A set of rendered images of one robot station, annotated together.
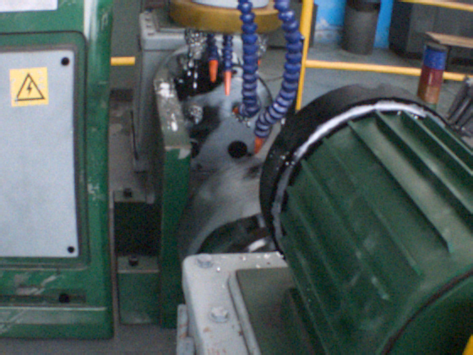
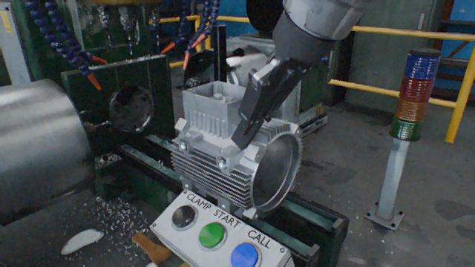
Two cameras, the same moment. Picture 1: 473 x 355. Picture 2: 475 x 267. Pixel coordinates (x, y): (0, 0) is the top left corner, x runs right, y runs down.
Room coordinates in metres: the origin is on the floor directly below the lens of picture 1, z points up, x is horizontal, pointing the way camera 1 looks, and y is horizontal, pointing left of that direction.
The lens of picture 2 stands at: (0.71, -0.75, 1.33)
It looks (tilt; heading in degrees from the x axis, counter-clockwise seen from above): 25 degrees down; 56
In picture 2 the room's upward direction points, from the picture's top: straight up
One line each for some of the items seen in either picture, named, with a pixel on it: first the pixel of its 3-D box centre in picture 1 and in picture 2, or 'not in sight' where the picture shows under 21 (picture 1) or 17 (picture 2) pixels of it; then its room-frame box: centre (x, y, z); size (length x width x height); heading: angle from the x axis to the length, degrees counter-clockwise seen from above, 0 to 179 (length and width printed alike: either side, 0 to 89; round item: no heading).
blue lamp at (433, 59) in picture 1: (434, 57); (421, 65); (1.38, -0.44, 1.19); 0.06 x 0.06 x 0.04
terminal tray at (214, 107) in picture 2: not in sight; (222, 108); (1.02, -0.24, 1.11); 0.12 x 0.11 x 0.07; 105
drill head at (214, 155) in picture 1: (207, 98); (234, 83); (1.28, 0.09, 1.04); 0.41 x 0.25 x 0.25; 14
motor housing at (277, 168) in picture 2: not in sight; (237, 156); (1.03, -0.28, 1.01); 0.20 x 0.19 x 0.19; 105
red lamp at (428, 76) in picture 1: (432, 73); (415, 86); (1.38, -0.44, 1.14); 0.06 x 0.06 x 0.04
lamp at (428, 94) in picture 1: (428, 90); (411, 107); (1.38, -0.44, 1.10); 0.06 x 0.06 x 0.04
